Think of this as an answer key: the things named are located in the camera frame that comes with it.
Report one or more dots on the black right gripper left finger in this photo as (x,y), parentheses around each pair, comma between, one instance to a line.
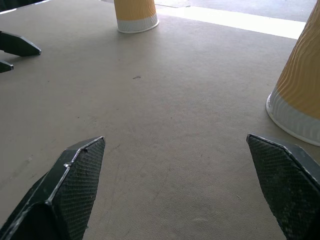
(62,190)

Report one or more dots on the yellow white ripple paper cup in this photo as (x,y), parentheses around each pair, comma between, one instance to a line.
(300,82)
(136,13)

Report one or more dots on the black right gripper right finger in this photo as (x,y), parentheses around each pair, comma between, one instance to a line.
(287,185)

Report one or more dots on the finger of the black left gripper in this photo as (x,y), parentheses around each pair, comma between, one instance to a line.
(17,46)
(4,66)

